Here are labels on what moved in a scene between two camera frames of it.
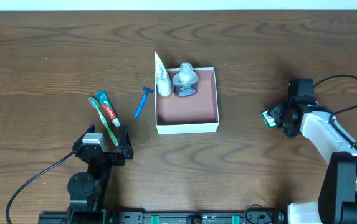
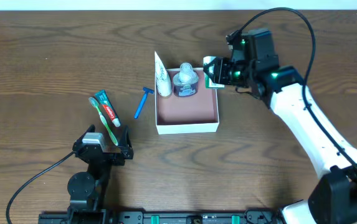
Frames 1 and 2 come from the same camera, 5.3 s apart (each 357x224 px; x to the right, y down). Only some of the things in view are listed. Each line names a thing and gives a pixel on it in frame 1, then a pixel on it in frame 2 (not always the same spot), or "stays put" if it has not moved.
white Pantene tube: x=163 y=82 stays put
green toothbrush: x=95 y=104 stays put
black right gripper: x=281 y=116 to x=225 y=71
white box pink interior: x=199 y=113 stays put
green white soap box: x=268 y=119 to x=210 y=82
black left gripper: x=104 y=154 stays put
